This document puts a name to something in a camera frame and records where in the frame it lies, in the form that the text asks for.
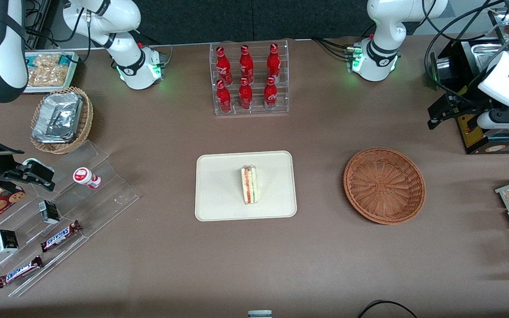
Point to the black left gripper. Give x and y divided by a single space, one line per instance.
470 105

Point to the triangle sandwich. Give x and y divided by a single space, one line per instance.
250 185

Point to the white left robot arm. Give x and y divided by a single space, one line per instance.
385 22

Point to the silver foil tray stack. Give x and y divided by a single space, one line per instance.
58 117

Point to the light tan wicker basket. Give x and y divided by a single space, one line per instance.
87 119

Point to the brown round wicker basket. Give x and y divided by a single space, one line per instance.
385 185

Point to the white snack tray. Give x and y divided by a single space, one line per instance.
74 70

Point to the cream plastic tray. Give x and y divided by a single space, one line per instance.
219 190

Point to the black machine with yellow panel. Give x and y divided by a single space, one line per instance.
469 134

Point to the small black carton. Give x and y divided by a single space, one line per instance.
6 241
49 212

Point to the white red-capped small bottle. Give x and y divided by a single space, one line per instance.
85 177

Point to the brown Snickers bar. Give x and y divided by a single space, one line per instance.
60 236
19 272

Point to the clear acrylic stepped shelf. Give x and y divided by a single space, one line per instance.
108 194

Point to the clear bag of snacks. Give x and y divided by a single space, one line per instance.
49 70

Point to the red cola bottle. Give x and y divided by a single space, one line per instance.
246 65
223 66
223 97
274 62
245 95
271 94

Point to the clear acrylic bottle rack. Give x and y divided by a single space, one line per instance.
256 110

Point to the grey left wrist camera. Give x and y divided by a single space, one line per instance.
506 119

